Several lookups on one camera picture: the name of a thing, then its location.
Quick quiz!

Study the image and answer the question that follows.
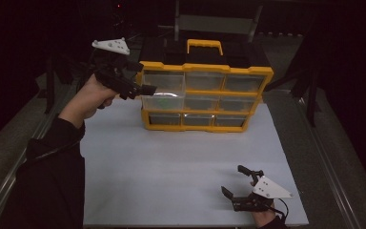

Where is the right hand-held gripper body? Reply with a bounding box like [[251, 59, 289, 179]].
[[231, 176, 294, 213]]

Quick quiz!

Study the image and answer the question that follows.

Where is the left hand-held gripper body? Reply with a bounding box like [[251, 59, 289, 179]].
[[90, 36, 142, 101]]

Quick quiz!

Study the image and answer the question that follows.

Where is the clear plastic drawer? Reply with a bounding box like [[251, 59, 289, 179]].
[[218, 95, 257, 113], [182, 114, 216, 127], [184, 94, 222, 112], [224, 73, 266, 94], [140, 91, 186, 112], [213, 114, 248, 128], [142, 70, 186, 94], [185, 72, 227, 92]]

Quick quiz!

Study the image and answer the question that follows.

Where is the yellow drawer cabinet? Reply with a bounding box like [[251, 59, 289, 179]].
[[135, 38, 275, 134]]

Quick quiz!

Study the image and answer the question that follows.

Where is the person's right hand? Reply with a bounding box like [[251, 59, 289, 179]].
[[251, 203, 281, 229]]

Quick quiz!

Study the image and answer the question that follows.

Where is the person's left hand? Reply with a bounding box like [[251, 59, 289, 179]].
[[57, 73, 122, 130]]

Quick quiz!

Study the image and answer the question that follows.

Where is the small green thing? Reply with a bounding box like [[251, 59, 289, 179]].
[[157, 97, 173, 109]]

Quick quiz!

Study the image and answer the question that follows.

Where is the black stand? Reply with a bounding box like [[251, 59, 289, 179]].
[[265, 61, 324, 128]]

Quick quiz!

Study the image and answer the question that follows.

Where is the black cable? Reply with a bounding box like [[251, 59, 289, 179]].
[[271, 198, 291, 221]]

